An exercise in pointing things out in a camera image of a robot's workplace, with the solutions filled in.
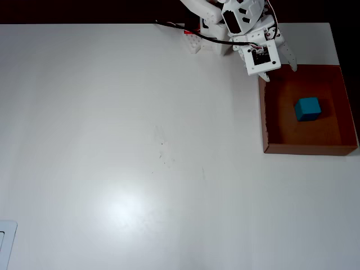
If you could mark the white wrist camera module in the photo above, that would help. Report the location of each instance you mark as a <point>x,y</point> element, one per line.
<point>261,57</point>

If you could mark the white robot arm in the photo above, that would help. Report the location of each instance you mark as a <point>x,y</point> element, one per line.
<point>201,9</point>

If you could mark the white rounded flat panel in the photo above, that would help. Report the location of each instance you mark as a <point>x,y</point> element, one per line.
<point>8,244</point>

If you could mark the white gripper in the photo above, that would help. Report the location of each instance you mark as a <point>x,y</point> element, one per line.
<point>288,57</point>

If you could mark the brown cardboard box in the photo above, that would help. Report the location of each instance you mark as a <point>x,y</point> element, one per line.
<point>309,137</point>

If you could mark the blue cube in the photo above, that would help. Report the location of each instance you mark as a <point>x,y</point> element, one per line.
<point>308,109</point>

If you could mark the white arm base block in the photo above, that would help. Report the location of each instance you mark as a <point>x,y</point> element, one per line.
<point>216,47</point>

